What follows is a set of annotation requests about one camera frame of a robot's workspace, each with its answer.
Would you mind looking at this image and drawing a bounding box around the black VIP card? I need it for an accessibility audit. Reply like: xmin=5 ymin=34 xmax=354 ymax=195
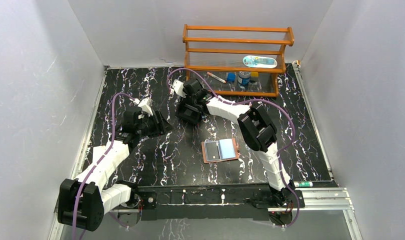
xmin=204 ymin=141 xmax=221 ymax=162

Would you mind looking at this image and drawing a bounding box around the red white marker pen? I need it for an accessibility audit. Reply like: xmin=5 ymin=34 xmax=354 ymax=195
xmin=207 ymin=72 xmax=227 ymax=84

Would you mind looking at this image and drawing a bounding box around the blue white can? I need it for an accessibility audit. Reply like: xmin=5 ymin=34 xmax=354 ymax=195
xmin=238 ymin=71 xmax=251 ymax=88

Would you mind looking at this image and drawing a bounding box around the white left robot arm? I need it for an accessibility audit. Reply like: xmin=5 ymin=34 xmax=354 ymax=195
xmin=57 ymin=107 xmax=173 ymax=232

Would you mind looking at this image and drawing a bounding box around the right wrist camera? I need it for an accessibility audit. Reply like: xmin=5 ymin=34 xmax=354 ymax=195
xmin=172 ymin=79 xmax=203 ymax=98

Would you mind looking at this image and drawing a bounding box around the black card dispenser box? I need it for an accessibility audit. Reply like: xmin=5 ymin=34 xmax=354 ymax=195
xmin=175 ymin=98 xmax=204 ymax=125

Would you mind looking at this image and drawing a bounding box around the blue white packaged item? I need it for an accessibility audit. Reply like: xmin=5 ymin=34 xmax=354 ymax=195
xmin=242 ymin=55 xmax=278 ymax=69

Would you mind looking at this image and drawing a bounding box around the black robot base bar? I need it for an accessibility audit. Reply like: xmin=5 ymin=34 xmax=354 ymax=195
xmin=107 ymin=180 xmax=309 ymax=222

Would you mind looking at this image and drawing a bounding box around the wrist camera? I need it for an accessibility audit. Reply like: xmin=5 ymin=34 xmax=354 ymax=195
xmin=122 ymin=97 xmax=154 ymax=125
xmin=172 ymin=79 xmax=203 ymax=98

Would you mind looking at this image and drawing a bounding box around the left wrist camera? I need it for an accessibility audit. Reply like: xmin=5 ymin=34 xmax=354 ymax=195
xmin=122 ymin=97 xmax=154 ymax=125

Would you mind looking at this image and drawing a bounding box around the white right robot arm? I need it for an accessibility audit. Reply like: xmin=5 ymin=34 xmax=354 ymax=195
xmin=176 ymin=89 xmax=295 ymax=207

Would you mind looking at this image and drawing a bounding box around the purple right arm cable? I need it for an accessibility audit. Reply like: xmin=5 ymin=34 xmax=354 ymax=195
xmin=166 ymin=67 xmax=301 ymax=229

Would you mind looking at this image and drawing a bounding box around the small blue cube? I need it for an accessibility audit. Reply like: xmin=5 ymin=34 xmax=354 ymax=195
xmin=226 ymin=72 xmax=236 ymax=83

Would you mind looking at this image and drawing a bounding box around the green white marker pen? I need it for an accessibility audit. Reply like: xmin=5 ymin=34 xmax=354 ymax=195
xmin=294 ymin=181 xmax=314 ymax=188

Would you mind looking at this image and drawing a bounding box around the orange wooden shelf rack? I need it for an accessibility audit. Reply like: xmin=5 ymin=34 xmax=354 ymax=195
xmin=182 ymin=24 xmax=295 ymax=98

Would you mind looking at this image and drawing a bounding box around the brown leather card holder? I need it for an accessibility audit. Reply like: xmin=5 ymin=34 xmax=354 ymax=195
xmin=201 ymin=138 xmax=239 ymax=164

